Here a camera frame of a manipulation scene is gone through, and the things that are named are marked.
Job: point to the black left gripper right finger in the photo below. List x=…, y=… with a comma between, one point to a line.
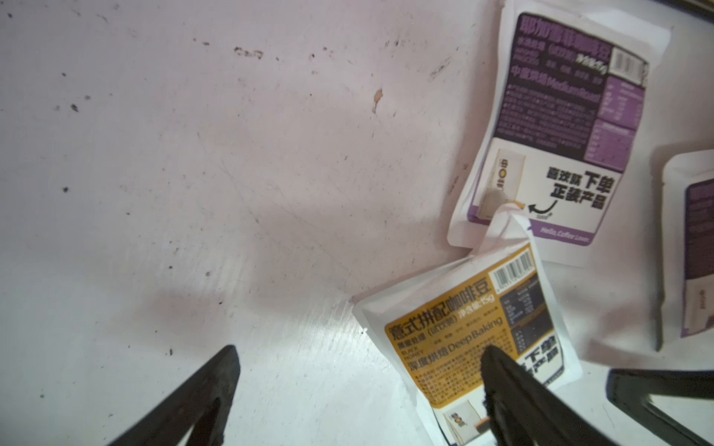
x=522, y=411

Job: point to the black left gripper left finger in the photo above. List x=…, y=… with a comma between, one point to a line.
x=197, y=411

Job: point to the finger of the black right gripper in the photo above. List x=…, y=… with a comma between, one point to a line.
x=631, y=391

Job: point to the purple coffee bag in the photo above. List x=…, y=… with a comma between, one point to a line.
x=686, y=256
x=570, y=92

